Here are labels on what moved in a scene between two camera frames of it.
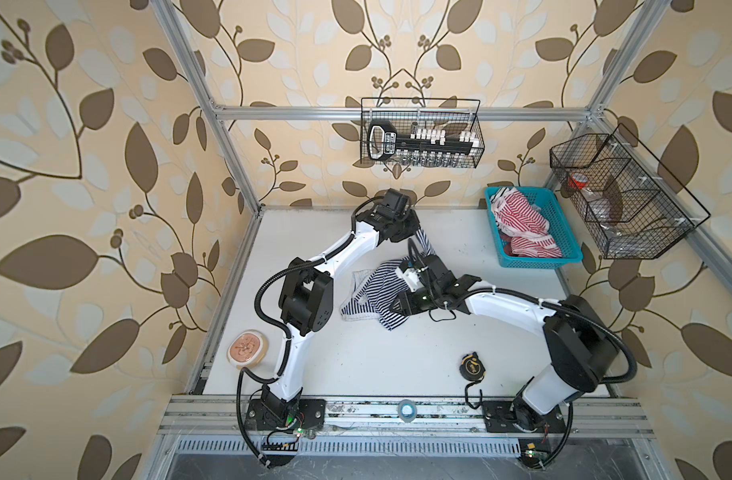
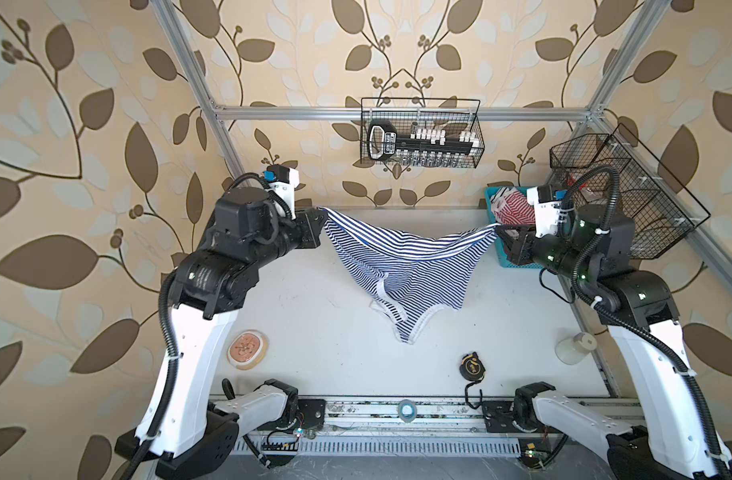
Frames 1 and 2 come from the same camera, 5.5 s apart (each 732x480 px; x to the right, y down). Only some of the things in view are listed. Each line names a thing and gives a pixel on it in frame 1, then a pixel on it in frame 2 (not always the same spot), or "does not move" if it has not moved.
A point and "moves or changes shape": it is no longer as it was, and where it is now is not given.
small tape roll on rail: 407,410 does not move
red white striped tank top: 523,231 does not move
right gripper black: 407,305 -> 517,247
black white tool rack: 421,147 does not move
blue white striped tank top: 379,285 moves or changes shape
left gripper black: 415,223 -> 308,225
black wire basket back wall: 425,133 does not move
